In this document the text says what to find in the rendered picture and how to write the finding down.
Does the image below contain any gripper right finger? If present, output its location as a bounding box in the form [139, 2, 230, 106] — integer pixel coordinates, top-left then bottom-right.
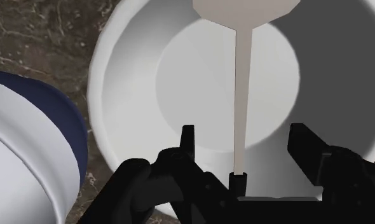
[287, 122, 375, 224]

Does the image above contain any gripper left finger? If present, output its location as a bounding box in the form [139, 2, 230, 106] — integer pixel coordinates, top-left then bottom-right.
[77, 123, 238, 224]

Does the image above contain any large white bowl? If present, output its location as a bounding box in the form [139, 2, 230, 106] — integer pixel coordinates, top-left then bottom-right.
[86, 0, 375, 218]

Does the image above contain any white bowl with blue rim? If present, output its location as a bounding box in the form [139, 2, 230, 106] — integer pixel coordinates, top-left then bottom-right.
[0, 69, 89, 224]

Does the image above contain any beige spatula with black handle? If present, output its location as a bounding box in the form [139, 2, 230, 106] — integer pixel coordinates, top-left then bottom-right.
[192, 0, 301, 198]

